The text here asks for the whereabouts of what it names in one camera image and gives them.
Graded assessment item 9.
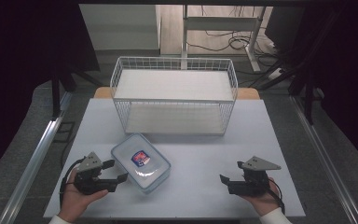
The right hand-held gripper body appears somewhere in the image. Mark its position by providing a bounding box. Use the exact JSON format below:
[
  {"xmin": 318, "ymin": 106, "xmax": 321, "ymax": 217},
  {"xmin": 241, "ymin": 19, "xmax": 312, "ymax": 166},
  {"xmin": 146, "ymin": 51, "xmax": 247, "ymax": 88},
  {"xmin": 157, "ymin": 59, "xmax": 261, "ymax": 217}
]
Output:
[{"xmin": 227, "ymin": 155, "xmax": 282, "ymax": 197}]

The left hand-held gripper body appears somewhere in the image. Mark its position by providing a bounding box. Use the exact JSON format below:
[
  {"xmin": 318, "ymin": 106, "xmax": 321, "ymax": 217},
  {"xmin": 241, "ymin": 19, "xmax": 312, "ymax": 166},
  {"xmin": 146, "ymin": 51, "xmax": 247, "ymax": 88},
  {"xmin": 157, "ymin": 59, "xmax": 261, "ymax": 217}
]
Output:
[{"xmin": 73, "ymin": 151, "xmax": 119, "ymax": 196}]

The clear plastic food container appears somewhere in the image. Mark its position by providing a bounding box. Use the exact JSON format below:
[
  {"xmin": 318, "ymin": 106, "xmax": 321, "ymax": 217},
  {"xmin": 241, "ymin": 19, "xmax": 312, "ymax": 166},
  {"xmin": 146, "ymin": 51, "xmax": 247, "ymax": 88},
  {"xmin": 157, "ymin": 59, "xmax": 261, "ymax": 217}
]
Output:
[{"xmin": 110, "ymin": 133, "xmax": 172, "ymax": 195}]

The person's right hand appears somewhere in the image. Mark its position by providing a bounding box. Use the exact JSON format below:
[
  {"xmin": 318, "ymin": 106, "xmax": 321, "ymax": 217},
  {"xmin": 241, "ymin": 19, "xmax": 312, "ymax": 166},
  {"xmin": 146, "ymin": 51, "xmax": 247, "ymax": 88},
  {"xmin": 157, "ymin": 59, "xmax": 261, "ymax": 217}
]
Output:
[{"xmin": 241, "ymin": 176, "xmax": 282, "ymax": 217}]

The person's left hand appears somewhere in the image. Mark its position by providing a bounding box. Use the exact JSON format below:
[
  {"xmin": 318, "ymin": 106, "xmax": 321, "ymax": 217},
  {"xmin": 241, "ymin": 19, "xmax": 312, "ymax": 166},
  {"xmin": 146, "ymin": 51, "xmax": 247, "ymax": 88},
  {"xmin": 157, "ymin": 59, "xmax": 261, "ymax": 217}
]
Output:
[{"xmin": 57, "ymin": 169, "xmax": 109, "ymax": 223}]

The person's right white sleeve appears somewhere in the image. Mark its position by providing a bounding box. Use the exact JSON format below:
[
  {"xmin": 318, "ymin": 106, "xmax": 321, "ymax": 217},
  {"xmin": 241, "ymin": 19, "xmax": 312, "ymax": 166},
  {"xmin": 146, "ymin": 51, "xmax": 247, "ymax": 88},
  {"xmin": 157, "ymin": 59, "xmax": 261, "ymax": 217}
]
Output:
[{"xmin": 258, "ymin": 206, "xmax": 294, "ymax": 224}]

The person's white sleeve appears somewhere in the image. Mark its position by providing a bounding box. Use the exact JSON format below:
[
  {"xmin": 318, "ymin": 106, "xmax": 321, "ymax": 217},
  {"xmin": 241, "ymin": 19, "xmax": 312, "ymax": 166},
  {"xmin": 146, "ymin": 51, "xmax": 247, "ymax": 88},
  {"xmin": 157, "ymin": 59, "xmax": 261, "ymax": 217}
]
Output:
[
  {"xmin": 48, "ymin": 215, "xmax": 73, "ymax": 224},
  {"xmin": 258, "ymin": 206, "xmax": 294, "ymax": 224}
]

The person's left white sleeve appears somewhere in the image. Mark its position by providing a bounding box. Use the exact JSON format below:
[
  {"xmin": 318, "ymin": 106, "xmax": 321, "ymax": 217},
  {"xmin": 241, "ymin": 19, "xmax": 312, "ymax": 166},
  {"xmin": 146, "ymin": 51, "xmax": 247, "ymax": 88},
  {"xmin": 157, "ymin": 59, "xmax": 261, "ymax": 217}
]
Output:
[{"xmin": 48, "ymin": 215, "xmax": 73, "ymax": 224}]

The light wooden table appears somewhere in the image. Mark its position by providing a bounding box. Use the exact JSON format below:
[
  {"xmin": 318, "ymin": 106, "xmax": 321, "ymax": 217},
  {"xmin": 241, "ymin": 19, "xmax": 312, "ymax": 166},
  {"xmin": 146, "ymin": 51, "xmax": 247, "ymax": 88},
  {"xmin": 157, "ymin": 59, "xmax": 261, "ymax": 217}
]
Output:
[{"xmin": 92, "ymin": 86, "xmax": 261, "ymax": 101}]

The black metal stand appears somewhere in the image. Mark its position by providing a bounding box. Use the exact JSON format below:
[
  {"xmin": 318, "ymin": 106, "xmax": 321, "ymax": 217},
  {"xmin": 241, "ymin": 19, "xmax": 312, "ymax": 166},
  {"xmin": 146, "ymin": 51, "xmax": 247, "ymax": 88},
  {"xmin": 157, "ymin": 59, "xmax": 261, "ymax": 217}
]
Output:
[{"xmin": 50, "ymin": 60, "xmax": 104, "ymax": 121}]

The white power strip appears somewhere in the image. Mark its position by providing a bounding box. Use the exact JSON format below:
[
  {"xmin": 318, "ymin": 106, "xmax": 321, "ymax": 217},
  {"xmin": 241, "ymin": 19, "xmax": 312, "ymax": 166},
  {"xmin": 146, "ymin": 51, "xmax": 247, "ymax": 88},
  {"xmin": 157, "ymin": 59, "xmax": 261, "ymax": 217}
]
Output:
[{"xmin": 268, "ymin": 68, "xmax": 283, "ymax": 81}]

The dark curtain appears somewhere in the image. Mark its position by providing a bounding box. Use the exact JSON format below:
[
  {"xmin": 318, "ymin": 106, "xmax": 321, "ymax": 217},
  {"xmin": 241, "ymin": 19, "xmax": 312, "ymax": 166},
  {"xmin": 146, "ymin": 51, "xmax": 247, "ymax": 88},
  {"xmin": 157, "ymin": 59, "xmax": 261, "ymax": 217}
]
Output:
[
  {"xmin": 0, "ymin": 0, "xmax": 101, "ymax": 185},
  {"xmin": 264, "ymin": 0, "xmax": 358, "ymax": 176}
]

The white cabinet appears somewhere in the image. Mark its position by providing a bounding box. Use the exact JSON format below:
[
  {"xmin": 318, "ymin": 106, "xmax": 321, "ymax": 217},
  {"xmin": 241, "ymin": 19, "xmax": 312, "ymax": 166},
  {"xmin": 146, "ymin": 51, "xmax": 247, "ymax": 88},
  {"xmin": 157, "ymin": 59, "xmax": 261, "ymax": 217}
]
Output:
[{"xmin": 78, "ymin": 3, "xmax": 162, "ymax": 51}]

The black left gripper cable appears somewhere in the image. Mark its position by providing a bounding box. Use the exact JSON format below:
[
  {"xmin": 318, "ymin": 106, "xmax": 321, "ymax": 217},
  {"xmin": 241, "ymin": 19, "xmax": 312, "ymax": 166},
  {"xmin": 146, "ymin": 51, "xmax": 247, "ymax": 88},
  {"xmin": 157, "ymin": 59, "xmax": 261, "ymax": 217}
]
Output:
[{"xmin": 59, "ymin": 156, "xmax": 87, "ymax": 209}]

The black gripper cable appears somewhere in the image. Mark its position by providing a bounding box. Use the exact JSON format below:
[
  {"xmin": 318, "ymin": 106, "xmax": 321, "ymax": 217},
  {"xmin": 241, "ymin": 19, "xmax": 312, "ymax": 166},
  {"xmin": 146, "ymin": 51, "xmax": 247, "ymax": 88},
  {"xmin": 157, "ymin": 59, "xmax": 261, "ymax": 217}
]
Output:
[
  {"xmin": 59, "ymin": 156, "xmax": 87, "ymax": 209},
  {"xmin": 267, "ymin": 178, "xmax": 286, "ymax": 216}
]

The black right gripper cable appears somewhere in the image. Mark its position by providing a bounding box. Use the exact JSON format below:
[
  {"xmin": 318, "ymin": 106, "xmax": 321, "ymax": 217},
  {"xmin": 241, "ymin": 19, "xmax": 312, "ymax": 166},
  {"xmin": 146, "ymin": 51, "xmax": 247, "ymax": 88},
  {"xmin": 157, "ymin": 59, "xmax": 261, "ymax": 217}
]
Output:
[{"xmin": 267, "ymin": 178, "xmax": 286, "ymax": 216}]

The black metal bracket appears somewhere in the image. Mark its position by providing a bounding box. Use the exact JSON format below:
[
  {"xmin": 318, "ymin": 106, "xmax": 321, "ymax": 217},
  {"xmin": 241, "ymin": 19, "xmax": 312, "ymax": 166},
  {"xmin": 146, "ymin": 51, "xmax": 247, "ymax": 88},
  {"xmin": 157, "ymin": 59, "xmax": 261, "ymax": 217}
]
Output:
[{"xmin": 53, "ymin": 120, "xmax": 76, "ymax": 145}]

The silver metal rail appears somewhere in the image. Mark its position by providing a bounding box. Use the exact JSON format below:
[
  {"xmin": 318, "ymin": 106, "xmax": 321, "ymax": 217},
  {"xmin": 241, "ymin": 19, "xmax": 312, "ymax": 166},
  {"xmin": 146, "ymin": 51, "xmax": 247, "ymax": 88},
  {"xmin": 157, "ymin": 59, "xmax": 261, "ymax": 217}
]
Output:
[
  {"xmin": 288, "ymin": 94, "xmax": 358, "ymax": 224},
  {"xmin": 0, "ymin": 91, "xmax": 73, "ymax": 224}
]

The white wire basket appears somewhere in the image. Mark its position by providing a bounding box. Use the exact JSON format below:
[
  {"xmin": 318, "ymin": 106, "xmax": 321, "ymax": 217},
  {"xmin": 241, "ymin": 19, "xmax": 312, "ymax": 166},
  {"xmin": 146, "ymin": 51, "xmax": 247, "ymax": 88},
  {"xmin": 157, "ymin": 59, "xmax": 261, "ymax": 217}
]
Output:
[{"xmin": 109, "ymin": 55, "xmax": 240, "ymax": 137}]

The black cable bundle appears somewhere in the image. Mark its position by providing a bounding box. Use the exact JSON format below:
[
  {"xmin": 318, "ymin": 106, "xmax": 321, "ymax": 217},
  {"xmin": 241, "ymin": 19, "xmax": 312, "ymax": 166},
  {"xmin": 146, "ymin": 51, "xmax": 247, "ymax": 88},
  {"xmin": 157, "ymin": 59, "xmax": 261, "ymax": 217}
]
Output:
[{"xmin": 186, "ymin": 5, "xmax": 279, "ymax": 68}]

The white metal desk frame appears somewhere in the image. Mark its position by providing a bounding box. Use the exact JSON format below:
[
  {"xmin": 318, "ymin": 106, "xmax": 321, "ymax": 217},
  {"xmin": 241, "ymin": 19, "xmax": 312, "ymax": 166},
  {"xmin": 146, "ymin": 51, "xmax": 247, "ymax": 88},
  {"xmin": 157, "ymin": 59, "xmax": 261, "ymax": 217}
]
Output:
[{"xmin": 181, "ymin": 4, "xmax": 267, "ymax": 74}]

